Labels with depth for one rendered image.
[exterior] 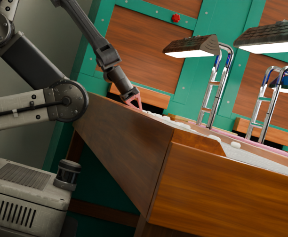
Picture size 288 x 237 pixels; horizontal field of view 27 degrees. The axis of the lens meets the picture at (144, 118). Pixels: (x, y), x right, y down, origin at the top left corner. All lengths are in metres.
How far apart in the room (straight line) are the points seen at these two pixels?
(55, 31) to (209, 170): 2.67
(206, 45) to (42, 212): 0.94
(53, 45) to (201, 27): 1.07
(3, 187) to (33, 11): 2.19
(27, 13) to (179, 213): 2.70
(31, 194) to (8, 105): 0.29
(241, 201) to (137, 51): 1.88
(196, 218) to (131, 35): 1.91
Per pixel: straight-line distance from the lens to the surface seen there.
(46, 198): 1.62
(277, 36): 1.57
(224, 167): 1.14
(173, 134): 1.12
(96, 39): 2.34
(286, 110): 3.21
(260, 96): 2.68
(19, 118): 1.76
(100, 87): 2.91
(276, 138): 3.12
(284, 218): 1.20
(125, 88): 2.31
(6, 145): 3.72
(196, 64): 3.01
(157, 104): 2.91
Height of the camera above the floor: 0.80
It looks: 2 degrees down
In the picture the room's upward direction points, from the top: 17 degrees clockwise
